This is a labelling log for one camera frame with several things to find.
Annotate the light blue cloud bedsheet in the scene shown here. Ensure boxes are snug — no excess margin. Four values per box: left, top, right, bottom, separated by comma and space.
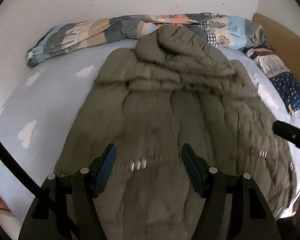
0, 39, 300, 224

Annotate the patchwork cartoon rolled duvet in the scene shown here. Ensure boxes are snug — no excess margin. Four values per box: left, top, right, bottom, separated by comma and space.
27, 12, 268, 67

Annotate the wooden headboard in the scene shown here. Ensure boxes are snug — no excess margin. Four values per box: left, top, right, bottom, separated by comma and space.
253, 13, 300, 82

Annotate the black strap cable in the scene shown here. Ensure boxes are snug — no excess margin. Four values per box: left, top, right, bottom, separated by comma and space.
0, 129, 79, 240

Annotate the olive green puffer jacket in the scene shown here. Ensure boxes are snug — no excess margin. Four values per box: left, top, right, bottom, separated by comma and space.
55, 25, 296, 239

